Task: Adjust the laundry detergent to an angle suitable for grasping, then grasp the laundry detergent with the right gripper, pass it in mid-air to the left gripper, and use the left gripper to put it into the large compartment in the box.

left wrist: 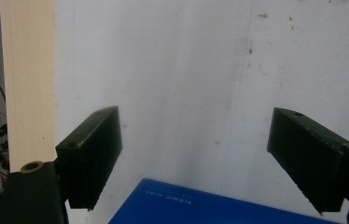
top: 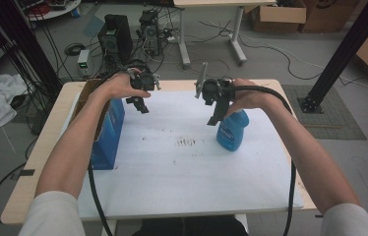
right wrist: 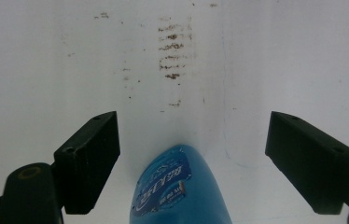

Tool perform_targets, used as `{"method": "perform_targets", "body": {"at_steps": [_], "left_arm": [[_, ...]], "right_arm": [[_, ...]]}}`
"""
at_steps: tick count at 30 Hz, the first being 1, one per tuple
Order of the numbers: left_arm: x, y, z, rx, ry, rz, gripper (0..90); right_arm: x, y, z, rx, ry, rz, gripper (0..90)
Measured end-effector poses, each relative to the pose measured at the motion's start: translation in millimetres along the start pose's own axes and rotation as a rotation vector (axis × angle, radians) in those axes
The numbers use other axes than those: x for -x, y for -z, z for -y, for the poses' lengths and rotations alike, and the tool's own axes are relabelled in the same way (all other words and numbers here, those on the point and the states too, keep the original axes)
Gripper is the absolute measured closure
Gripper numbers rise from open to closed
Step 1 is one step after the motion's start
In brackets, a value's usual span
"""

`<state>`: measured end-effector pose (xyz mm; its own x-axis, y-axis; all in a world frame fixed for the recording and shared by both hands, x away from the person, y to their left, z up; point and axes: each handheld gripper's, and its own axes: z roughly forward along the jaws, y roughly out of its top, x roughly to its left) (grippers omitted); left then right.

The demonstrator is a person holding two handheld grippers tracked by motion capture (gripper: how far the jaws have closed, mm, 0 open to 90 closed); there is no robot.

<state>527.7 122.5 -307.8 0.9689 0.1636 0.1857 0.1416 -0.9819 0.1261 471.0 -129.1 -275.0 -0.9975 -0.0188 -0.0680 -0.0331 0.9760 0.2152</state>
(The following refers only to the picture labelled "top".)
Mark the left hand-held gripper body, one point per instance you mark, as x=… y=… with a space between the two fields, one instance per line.
x=146 y=82

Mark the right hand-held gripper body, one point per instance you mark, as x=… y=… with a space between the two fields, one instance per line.
x=216 y=90

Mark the blue plastic bottle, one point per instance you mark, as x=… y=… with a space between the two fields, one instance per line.
x=233 y=132

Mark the blue cardboard box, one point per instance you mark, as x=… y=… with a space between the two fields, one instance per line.
x=108 y=144

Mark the person's left hand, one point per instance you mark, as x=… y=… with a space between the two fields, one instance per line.
x=118 y=87

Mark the person's right hand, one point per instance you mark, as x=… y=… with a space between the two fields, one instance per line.
x=254 y=98

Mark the grey open computer tower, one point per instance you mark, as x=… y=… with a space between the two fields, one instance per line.
x=150 y=31

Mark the black computer tower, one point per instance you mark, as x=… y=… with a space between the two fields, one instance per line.
x=116 y=36

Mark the white-legged desk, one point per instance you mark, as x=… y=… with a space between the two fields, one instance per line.
x=237 y=39

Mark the white power supply unit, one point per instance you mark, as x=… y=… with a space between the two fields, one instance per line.
x=83 y=62

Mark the open cardboard box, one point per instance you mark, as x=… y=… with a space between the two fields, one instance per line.
x=278 y=18

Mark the round white table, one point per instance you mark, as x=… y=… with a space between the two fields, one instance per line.
x=54 y=10

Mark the light wooden table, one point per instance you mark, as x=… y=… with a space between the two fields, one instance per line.
x=34 y=170

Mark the grey floor mat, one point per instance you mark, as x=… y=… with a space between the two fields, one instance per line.
x=339 y=121

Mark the black tape strip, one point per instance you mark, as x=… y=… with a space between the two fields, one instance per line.
x=24 y=173

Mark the closed cardboard box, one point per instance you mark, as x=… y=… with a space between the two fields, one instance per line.
x=328 y=14

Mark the white left sleeve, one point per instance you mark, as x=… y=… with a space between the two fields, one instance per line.
x=54 y=216

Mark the white sleeve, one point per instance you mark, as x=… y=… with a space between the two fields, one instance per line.
x=54 y=216
x=349 y=223

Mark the white right sleeve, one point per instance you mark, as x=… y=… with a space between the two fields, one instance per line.
x=349 y=223

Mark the black metal post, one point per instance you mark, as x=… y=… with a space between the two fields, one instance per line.
x=346 y=49

